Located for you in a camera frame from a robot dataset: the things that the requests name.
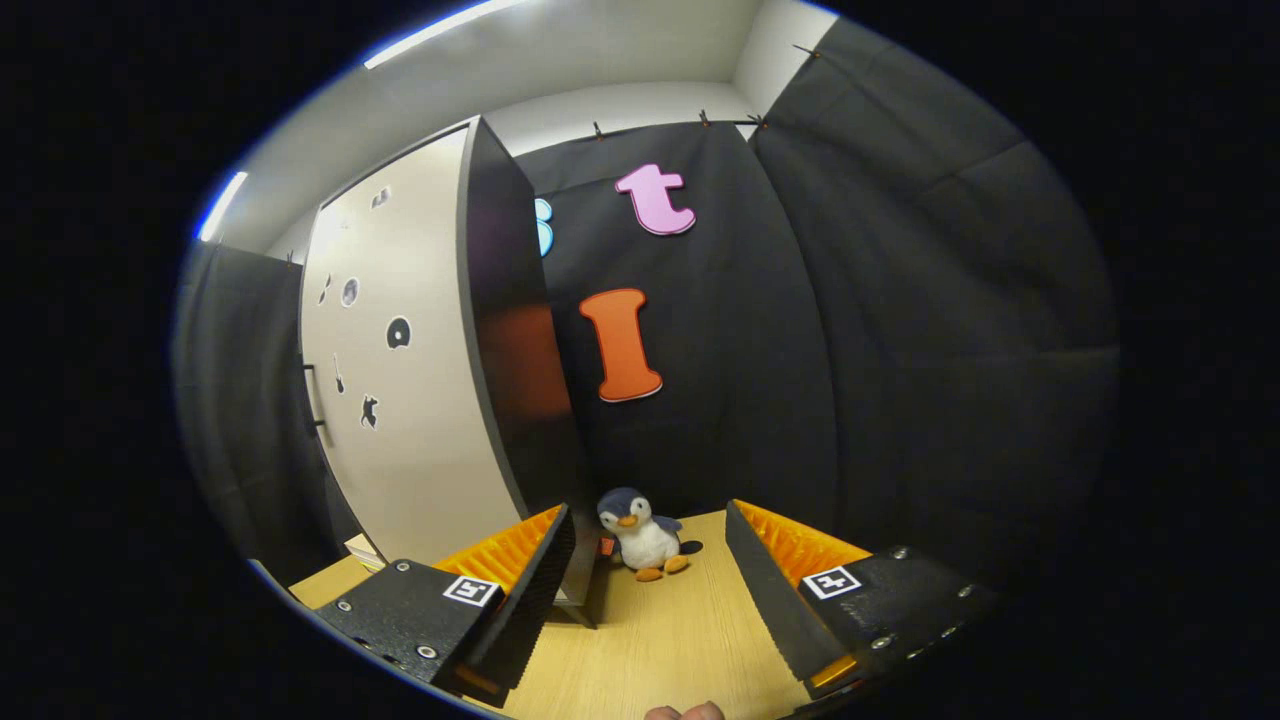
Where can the dark grey shoe cabinet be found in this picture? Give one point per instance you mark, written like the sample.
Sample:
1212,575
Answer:
510,350

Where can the stack of books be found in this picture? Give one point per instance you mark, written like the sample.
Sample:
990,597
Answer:
365,552

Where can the black backdrop cloth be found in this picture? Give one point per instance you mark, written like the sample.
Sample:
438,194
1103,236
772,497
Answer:
900,350

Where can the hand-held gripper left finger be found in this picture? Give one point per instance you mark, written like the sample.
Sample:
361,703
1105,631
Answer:
535,600

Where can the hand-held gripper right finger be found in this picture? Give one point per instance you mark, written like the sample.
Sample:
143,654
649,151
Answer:
770,600

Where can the row of black cloth clips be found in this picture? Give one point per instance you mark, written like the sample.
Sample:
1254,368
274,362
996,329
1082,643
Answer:
703,117

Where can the ceiling strip light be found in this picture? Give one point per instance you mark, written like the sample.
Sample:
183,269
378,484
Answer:
222,205

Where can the penguin plush toy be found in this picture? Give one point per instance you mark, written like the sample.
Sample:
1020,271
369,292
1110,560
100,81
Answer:
645,545

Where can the ceiling light panel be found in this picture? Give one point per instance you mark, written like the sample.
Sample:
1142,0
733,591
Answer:
440,32

